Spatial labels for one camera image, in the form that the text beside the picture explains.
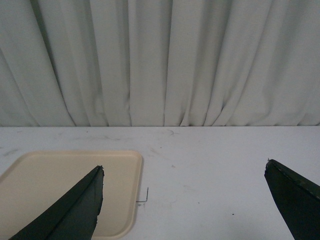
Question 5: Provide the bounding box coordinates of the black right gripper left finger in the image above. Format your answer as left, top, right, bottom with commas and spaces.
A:
11, 165, 104, 240

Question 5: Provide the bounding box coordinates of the white curtain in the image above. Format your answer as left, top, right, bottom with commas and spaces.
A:
0, 0, 320, 127

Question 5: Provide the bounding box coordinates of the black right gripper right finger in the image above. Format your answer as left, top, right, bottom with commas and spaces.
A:
264, 159, 320, 240

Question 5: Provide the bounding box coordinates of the beige plastic tray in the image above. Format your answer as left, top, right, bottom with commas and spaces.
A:
0, 150, 143, 240

